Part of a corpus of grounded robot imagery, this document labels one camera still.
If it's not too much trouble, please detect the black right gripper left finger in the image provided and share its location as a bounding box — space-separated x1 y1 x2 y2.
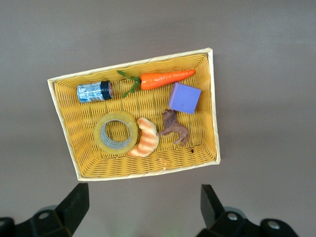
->
0 182 90 237

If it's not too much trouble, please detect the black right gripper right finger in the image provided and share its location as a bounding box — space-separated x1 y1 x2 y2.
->
196 184 299 237

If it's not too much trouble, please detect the clear packing tape roll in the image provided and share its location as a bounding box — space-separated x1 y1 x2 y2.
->
93 110 139 156

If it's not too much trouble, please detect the brown toy horse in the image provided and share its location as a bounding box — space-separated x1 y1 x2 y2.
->
156 108 195 153

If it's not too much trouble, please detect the toy croissant bread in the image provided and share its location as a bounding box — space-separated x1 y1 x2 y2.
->
127 117 160 158

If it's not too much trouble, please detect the small black-capped jar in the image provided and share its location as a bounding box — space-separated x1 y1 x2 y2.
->
77 80 114 104

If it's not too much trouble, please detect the purple foam cube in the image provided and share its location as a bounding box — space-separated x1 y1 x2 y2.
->
168 82 202 115

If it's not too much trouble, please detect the yellow woven basket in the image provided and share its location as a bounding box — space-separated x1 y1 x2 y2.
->
47 47 221 182

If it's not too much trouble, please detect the orange toy carrot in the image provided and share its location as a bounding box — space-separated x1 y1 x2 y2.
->
117 69 196 99

